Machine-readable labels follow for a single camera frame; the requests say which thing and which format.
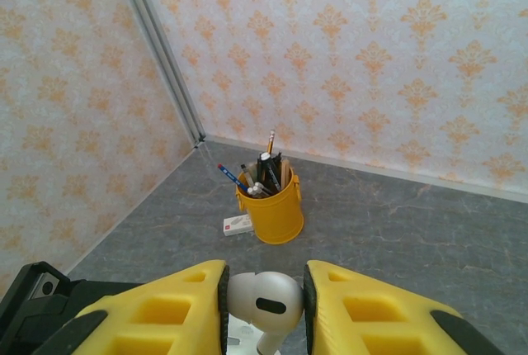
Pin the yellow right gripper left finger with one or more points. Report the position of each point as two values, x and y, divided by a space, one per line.
165 313

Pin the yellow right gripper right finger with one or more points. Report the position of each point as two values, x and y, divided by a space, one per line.
371 313

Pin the white earbud charging case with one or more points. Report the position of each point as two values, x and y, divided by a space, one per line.
243 336

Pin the small white eraser box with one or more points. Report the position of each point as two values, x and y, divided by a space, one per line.
237 225

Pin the yellow metal pen bucket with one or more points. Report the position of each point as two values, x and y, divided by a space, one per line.
276 214

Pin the blue pen red cap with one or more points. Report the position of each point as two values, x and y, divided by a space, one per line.
233 177

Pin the wooden ruler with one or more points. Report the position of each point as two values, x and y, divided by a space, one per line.
285 173

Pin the yellow pencil with eraser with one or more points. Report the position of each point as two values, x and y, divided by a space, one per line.
270 142

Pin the aluminium frame post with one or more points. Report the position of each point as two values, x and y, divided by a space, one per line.
165 62

